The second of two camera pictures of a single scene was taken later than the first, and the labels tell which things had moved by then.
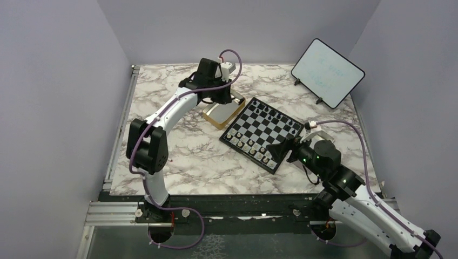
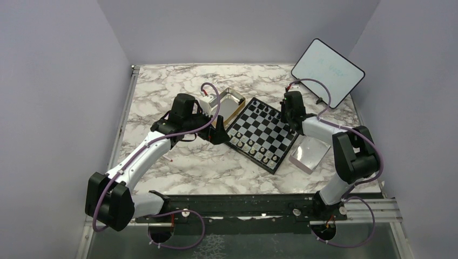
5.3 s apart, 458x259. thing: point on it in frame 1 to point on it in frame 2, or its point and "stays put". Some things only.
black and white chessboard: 258,125 stays put
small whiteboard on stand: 327,73 stays put
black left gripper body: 219,95 to 208,134
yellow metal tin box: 220,115 stays put
